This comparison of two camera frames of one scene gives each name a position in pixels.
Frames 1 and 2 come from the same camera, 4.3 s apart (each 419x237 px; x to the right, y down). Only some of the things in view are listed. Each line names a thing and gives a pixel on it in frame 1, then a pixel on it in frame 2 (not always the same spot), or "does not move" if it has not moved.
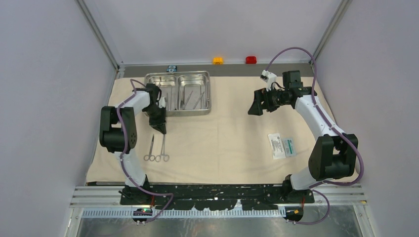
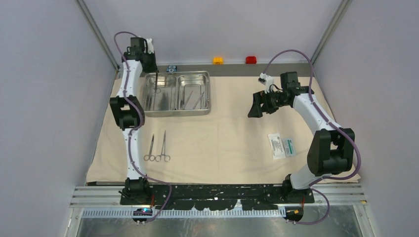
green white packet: (289, 148) does not move
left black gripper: (159, 124) → (153, 69)
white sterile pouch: (277, 150) does not move
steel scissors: (151, 157) does not move
